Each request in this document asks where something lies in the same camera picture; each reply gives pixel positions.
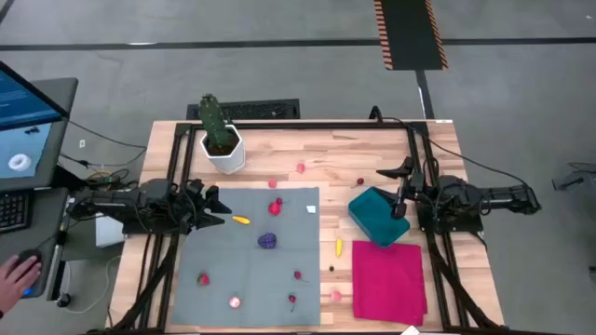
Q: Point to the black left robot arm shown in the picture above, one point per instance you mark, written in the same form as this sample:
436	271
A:
116	200

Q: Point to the grey floor stand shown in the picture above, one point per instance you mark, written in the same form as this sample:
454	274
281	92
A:
575	179

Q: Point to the black aluminium table frame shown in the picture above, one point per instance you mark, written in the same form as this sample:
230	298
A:
326	125

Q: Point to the white paper slip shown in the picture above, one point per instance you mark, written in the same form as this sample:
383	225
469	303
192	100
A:
410	331

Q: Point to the white box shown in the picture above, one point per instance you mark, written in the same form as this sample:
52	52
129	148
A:
108	232

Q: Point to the small red toy strawberry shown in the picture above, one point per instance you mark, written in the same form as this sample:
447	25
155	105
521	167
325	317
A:
204	279

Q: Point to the black mat with orange stripes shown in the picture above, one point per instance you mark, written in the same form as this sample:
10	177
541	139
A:
410	35

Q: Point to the magenta cloth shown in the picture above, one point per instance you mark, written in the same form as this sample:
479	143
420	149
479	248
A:
386	284

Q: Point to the pink and white toy fruit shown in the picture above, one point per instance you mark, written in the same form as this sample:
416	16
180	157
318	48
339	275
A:
234	302

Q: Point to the grey cloth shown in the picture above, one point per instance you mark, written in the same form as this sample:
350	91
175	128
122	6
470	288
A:
233	260

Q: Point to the black computer mouse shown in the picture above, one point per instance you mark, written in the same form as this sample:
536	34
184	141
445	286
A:
29	253

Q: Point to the black floor grate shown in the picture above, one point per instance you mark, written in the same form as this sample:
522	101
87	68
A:
261	111

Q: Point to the purple toy grape bunch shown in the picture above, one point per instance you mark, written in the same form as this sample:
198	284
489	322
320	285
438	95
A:
267	240

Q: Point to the small yellow toy banana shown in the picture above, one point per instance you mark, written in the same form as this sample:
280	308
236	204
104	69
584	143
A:
241	220
339	248

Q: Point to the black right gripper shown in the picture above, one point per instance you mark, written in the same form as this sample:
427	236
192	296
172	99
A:
413	183

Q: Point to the white hexagonal plant pot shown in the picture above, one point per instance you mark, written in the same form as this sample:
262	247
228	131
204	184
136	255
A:
228	163

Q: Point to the teal plastic container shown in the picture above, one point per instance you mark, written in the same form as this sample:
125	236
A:
372	218

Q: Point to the big red toy strawberry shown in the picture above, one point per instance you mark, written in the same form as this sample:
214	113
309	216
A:
274	209

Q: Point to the computer monitor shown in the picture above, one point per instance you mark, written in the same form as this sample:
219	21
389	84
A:
28	153

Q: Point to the person's hand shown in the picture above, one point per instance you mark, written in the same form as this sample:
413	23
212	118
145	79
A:
14	284

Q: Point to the grey desk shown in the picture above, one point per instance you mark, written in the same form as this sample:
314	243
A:
42	223

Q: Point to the black keyboard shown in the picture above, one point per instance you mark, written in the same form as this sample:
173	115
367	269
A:
11	211

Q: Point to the small white tag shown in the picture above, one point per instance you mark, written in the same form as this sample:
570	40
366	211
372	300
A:
311	209

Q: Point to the dark red toy cherry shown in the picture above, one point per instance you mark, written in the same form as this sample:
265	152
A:
292	298
360	181
279	201
297	275

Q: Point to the green cactus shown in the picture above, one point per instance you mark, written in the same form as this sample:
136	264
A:
213	118

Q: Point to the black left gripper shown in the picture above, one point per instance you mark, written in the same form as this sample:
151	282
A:
193	205

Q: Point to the pink toy peach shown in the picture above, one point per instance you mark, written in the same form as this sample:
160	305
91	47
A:
336	295
301	168
272	183

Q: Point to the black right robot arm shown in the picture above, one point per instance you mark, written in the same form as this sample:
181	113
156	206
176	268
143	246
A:
503	195

